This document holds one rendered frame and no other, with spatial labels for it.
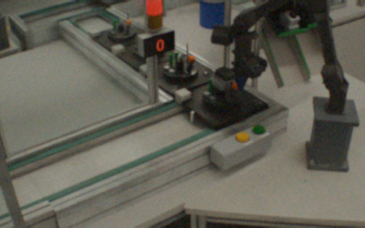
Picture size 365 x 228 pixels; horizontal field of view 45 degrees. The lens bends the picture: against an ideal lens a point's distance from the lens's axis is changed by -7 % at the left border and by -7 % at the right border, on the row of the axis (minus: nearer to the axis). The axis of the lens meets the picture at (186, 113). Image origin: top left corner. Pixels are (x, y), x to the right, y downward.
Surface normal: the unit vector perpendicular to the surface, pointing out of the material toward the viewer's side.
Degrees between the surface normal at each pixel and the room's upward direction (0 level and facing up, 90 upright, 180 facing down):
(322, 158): 90
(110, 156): 0
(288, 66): 45
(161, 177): 90
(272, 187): 0
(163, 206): 0
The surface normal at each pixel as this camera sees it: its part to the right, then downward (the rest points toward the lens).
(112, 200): 0.58, 0.44
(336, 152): -0.16, 0.54
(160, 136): -0.01, -0.84
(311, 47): 0.29, -0.25
